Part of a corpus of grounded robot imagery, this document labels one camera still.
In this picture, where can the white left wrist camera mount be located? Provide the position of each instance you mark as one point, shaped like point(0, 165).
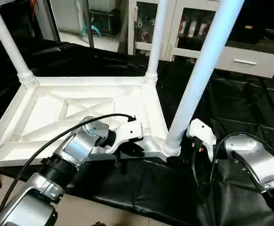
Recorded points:
point(125, 134)

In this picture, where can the black box device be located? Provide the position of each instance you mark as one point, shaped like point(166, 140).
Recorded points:
point(254, 28)

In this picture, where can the white drawer unit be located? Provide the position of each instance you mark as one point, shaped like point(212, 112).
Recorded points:
point(247, 61)

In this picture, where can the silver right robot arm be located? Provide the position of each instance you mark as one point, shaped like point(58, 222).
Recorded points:
point(259, 160)

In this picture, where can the white plastic table leg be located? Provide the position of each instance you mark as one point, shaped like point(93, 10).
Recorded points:
point(156, 37)
point(202, 70)
point(7, 42)

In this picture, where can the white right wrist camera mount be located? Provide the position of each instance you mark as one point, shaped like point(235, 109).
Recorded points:
point(202, 134)

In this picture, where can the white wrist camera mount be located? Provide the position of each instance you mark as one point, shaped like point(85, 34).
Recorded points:
point(202, 134)
point(125, 134)

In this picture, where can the white plastic table top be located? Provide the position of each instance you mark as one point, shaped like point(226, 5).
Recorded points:
point(47, 108)

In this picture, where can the teal floor stand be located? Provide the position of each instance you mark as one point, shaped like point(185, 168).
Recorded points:
point(90, 30)

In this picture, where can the black plastic mat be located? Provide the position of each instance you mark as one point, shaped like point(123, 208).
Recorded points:
point(249, 103)

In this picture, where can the white glass door cabinet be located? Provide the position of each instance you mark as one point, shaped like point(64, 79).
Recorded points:
point(188, 33)

